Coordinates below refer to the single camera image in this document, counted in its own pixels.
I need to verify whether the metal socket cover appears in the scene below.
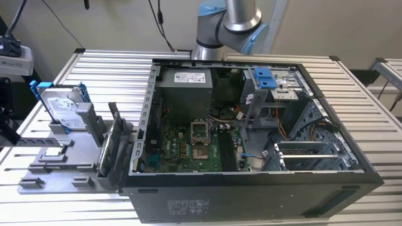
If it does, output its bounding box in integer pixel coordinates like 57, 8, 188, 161
191, 120, 211, 145

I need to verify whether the silver CPU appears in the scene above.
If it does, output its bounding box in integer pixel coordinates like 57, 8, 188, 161
42, 146, 67, 158

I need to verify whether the metal slat side table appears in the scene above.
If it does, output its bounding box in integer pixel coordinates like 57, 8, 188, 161
366, 57, 402, 113

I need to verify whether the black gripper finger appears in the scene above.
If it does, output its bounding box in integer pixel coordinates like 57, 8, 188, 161
0, 107, 20, 147

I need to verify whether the thin black wall cable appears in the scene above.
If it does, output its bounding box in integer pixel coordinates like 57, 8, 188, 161
45, 0, 87, 51

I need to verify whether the hard disk in blue carrier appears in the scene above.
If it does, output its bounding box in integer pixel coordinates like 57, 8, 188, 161
28, 81, 92, 135

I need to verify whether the grey parts rack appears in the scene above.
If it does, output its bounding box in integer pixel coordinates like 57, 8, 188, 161
17, 102, 139, 195

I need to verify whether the tall silver disk bay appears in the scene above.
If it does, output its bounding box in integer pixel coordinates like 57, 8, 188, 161
239, 65, 311, 129

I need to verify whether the black chair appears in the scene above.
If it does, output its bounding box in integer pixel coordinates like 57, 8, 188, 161
347, 69, 382, 88

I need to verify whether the grey power supply unit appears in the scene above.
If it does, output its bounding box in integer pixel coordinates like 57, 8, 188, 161
155, 67, 215, 120

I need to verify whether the black RAM slot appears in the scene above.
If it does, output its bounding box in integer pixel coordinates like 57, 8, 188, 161
217, 128, 225, 171
221, 128, 229, 171
224, 128, 233, 171
228, 128, 239, 171

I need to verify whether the green motherboard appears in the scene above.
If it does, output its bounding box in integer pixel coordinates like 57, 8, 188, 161
140, 103, 252, 173

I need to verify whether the brown CPU socket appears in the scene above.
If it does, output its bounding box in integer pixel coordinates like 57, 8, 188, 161
191, 145, 211, 161

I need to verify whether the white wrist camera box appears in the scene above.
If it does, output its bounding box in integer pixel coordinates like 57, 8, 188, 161
0, 44, 33, 76

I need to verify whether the blue SATA cable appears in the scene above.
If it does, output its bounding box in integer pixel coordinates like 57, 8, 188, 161
239, 152, 266, 161

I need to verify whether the low silver disk bay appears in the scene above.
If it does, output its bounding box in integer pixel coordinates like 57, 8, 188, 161
262, 140, 359, 172

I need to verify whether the green graphics card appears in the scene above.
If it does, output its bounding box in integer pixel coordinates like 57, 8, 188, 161
96, 112, 127, 178

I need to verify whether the black PC case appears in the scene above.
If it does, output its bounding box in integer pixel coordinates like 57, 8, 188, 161
117, 57, 386, 224

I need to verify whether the thin black hanging cable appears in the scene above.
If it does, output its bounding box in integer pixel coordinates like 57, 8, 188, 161
147, 0, 177, 52

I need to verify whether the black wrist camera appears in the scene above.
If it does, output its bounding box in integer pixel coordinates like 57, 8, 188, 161
0, 37, 22, 57

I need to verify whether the black camera cable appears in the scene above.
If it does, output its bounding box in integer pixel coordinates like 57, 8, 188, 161
4, 0, 29, 40

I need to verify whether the orange wire bundle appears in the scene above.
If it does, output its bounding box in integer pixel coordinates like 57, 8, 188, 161
275, 107, 291, 141

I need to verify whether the empty blue disk carrier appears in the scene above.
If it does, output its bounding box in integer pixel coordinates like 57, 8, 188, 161
252, 67, 278, 90

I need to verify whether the metal locking lever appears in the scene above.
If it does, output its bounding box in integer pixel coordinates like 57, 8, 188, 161
207, 120, 215, 144

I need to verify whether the blue port connector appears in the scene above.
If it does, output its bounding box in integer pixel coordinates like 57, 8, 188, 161
145, 153, 161, 167

